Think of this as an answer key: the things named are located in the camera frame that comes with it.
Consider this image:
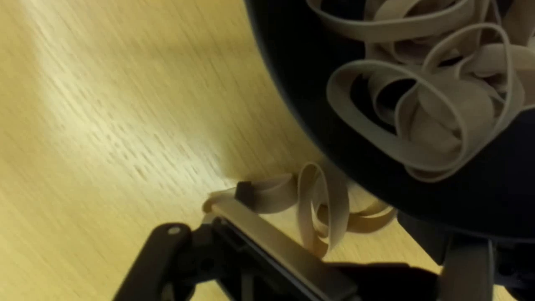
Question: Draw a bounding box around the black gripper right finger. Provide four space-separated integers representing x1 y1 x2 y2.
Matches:
397 211 499 301

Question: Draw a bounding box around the black bowl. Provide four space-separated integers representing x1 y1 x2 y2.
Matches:
243 0 535 244

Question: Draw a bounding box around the tan rubber bands pile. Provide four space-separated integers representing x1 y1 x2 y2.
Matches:
306 0 535 186

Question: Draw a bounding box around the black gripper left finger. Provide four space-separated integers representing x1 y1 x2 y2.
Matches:
206 179 360 301

